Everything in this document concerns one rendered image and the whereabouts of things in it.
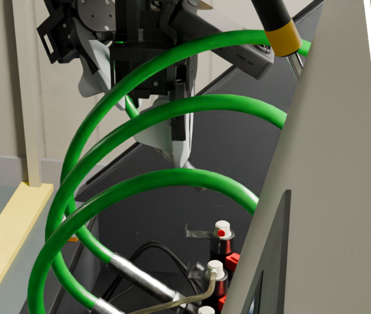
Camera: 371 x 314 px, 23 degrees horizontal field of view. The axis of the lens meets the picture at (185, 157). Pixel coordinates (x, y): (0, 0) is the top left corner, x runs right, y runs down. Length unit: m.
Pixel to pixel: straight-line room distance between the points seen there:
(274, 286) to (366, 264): 0.14
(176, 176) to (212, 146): 0.61
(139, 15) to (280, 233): 0.54
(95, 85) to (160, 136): 0.18
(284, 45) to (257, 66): 0.35
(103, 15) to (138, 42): 0.23
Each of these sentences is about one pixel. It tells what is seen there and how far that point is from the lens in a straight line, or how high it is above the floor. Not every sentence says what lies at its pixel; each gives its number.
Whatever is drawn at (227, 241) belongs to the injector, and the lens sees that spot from 1.02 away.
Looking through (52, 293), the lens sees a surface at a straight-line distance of 1.21.
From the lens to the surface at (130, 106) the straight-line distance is 1.12.
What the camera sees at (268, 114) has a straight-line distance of 0.77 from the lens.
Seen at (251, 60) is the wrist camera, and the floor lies 1.32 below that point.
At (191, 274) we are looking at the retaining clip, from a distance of 0.97.
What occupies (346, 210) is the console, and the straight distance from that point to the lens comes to 0.28.
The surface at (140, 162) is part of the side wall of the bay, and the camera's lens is 1.36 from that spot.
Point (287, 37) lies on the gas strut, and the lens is 0.57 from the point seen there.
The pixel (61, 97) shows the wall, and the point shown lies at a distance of 3.21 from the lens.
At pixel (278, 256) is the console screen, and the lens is 0.39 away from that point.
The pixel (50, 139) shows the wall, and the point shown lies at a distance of 3.30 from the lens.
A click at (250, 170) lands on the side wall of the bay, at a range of 1.34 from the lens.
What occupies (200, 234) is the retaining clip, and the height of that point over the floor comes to 1.10.
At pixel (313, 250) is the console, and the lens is 0.32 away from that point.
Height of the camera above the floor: 1.66
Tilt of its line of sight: 28 degrees down
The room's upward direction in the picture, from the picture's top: straight up
